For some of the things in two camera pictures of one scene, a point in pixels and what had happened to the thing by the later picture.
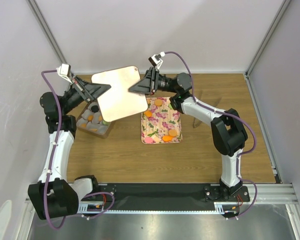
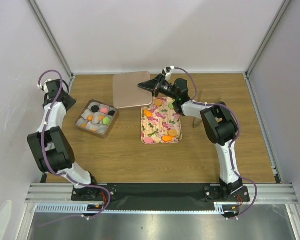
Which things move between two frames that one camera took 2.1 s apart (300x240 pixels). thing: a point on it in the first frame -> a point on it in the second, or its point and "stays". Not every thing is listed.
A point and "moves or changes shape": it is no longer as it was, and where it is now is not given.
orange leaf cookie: [167, 138] stays
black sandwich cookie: [94, 108] stays
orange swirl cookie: [90, 117] stays
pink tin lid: [118, 101] moves or changes shape
